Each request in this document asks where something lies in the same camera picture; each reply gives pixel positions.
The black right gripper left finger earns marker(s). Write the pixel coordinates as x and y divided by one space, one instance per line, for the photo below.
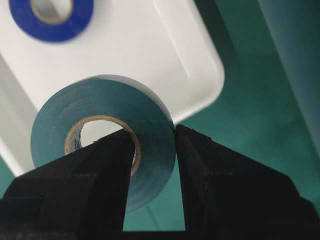
85 191

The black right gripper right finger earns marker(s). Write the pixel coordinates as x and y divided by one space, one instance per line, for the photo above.
224 191

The green tape roll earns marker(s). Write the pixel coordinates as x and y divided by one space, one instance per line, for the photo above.
124 101

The blue tape roll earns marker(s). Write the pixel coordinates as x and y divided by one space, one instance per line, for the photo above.
28 20

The white plastic case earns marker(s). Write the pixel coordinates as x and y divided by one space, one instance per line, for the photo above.
162 44

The green table cloth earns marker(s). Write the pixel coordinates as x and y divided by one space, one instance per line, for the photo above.
256 113

